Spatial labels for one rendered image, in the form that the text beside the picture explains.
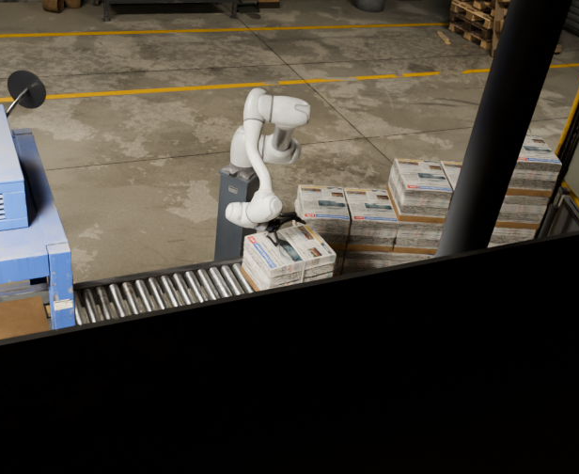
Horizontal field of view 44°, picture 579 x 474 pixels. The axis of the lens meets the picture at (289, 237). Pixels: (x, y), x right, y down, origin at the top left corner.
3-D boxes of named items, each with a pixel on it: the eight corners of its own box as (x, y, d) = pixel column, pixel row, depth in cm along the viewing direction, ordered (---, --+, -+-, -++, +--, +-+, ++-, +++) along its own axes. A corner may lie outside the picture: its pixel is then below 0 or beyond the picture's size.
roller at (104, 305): (103, 292, 350) (103, 283, 347) (127, 355, 316) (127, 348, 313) (93, 293, 348) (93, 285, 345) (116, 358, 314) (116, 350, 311)
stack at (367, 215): (281, 286, 491) (297, 182, 444) (443, 293, 507) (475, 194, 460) (286, 323, 460) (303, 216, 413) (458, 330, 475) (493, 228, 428)
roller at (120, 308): (117, 289, 352) (117, 281, 349) (142, 353, 318) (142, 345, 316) (107, 291, 350) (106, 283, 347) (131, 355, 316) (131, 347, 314)
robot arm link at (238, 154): (230, 152, 418) (233, 118, 406) (261, 156, 420) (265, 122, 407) (228, 166, 405) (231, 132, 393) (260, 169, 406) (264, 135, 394)
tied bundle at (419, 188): (384, 189, 452) (392, 157, 439) (430, 192, 456) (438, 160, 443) (397, 222, 421) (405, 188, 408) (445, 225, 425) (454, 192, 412)
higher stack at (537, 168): (442, 293, 507) (493, 130, 434) (482, 295, 511) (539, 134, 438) (457, 330, 475) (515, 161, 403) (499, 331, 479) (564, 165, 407)
